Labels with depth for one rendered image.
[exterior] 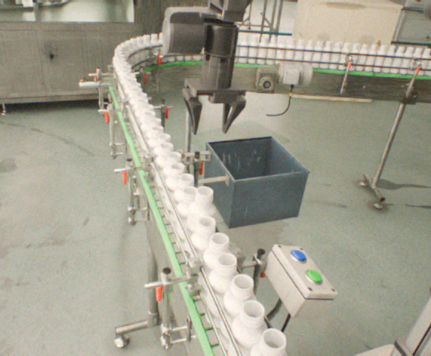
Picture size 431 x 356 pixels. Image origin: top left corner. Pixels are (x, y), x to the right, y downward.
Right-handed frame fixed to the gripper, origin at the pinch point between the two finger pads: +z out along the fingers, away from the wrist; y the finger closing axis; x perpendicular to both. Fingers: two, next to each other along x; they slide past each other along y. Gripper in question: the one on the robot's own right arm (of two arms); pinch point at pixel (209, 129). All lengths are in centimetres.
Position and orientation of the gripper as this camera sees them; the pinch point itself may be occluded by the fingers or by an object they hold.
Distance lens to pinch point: 75.3
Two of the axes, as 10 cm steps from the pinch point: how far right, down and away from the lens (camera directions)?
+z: -1.2, 8.4, 5.2
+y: -9.3, 0.8, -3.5
